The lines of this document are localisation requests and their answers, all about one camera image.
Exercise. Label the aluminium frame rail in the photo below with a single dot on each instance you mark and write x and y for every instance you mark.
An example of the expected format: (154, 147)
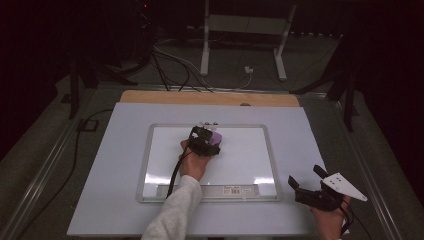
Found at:
(43, 170)
(366, 166)

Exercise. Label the person's right hand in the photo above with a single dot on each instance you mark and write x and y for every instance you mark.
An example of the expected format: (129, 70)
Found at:
(330, 223)

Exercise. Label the black square floor plate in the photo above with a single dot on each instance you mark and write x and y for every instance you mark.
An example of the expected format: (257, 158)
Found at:
(87, 125)

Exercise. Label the white framed whiteboard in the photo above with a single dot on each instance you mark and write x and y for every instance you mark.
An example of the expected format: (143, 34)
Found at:
(246, 160)

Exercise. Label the black tripod stand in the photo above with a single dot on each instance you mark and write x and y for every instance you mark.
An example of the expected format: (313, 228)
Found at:
(348, 100)
(75, 90)

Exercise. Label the person's left hand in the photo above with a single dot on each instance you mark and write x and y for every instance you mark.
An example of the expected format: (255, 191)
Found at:
(193, 165)

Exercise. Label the white table mat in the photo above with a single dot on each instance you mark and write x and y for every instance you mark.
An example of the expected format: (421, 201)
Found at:
(110, 160)

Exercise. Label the dark equipment rack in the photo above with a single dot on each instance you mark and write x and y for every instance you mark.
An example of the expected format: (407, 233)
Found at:
(141, 30)

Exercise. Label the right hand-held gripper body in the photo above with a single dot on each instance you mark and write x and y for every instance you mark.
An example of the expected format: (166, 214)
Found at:
(323, 199)

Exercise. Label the white metal stand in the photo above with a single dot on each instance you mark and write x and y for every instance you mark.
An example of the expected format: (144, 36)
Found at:
(246, 24)

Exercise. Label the white plug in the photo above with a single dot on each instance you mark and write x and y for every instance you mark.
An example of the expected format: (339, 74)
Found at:
(248, 69)

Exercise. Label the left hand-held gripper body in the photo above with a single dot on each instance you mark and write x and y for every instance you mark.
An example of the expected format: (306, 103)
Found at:
(200, 146)

